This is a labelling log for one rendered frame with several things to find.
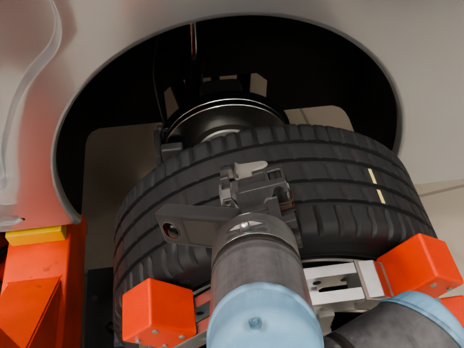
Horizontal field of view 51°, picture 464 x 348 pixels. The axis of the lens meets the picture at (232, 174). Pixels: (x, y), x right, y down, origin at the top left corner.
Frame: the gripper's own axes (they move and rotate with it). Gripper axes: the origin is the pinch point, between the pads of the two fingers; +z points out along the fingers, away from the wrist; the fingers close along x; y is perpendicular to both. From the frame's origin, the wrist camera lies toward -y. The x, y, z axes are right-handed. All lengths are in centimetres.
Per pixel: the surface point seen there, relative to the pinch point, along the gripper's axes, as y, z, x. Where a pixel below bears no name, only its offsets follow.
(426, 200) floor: 67, 128, -92
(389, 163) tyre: 26.6, 17.1, -13.1
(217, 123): -4.6, 46.3, -6.7
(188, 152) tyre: -7.8, 15.1, -0.7
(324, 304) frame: 8.4, -7.6, -20.5
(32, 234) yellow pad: -57, 43, -22
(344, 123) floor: 45, 170, -63
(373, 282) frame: 16.3, -4.9, -20.6
